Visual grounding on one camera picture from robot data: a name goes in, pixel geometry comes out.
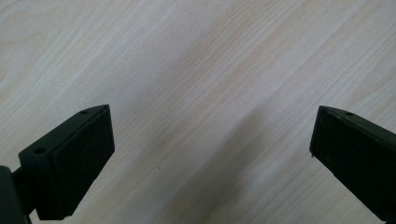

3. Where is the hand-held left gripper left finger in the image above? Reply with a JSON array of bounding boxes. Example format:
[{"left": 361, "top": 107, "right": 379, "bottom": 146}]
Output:
[{"left": 12, "top": 104, "right": 116, "bottom": 221}]

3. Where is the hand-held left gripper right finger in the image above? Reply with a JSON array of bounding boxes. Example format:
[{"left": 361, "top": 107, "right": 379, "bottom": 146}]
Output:
[{"left": 308, "top": 105, "right": 396, "bottom": 222}]

